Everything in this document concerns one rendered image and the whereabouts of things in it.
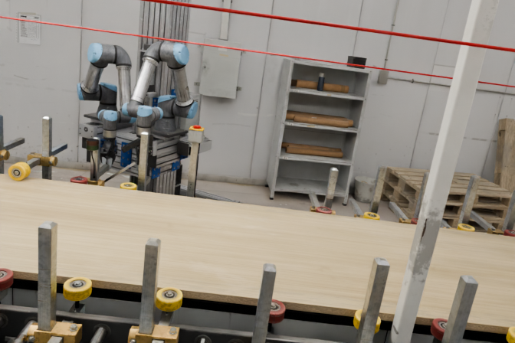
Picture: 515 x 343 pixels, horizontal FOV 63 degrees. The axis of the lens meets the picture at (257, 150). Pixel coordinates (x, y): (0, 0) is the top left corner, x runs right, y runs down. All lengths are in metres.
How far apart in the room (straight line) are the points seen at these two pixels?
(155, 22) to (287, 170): 2.74
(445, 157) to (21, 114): 4.68
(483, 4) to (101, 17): 4.19
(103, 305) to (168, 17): 1.99
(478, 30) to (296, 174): 4.11
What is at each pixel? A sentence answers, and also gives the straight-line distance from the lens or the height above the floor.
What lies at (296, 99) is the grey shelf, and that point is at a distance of 4.96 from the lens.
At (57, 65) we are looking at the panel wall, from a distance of 5.11.
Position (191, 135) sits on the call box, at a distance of 2.16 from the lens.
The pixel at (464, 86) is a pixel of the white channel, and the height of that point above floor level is 1.65.
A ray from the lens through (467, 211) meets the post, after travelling 2.55.
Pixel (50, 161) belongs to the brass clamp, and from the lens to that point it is 2.43.
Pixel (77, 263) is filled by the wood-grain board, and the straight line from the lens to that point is 1.57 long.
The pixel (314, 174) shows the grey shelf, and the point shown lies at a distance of 5.24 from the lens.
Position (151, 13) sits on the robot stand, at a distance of 3.09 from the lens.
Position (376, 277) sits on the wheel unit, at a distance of 1.23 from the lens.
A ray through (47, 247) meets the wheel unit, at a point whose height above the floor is 1.09.
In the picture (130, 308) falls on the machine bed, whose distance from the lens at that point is 1.56.
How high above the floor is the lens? 1.69
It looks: 14 degrees down
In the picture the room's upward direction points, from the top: 8 degrees clockwise
